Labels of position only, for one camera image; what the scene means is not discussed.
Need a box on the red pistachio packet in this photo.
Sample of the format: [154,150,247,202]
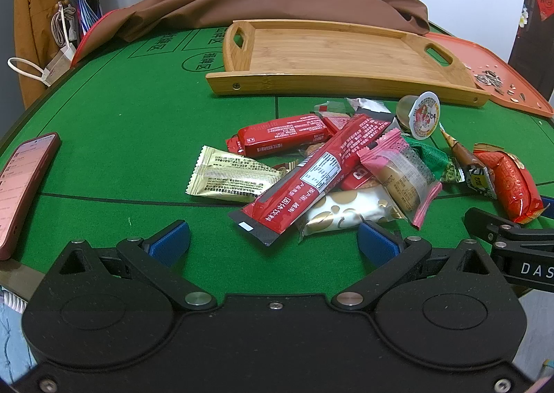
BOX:
[473,143,546,224]

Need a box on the white gold snack packet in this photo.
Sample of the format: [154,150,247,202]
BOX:
[296,185,406,242]

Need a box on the pink cake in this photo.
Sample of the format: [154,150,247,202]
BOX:
[357,128,442,229]

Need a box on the brown chocolate cake packet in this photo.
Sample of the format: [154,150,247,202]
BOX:
[439,124,497,200]

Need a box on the green snack packet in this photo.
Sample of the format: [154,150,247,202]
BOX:
[405,136,465,184]

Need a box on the long red snack stick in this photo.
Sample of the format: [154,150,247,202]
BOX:
[228,113,390,246]

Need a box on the small red snack packet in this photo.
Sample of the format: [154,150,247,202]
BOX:
[318,111,351,135]

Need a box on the jelly cup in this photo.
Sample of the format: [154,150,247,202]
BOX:
[395,91,440,140]

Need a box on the clear pastry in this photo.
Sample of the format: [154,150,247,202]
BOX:
[313,96,393,117]

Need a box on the red snack bar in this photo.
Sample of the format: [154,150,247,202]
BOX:
[225,113,331,158]

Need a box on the red smartphone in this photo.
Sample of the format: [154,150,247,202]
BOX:
[0,132,61,261]

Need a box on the pile of sunflower seeds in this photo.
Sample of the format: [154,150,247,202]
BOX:
[467,64,527,104]

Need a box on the orange plastic tray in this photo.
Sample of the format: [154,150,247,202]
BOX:
[427,33,553,119]

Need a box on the white tote bag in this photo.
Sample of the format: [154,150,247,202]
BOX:
[6,2,78,88]

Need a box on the wooden serving tray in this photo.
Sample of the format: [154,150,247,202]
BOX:
[206,19,490,107]

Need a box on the brown cloth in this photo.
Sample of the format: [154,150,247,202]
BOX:
[72,0,430,63]

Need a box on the brown hanging coat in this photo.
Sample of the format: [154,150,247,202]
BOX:
[10,0,74,108]

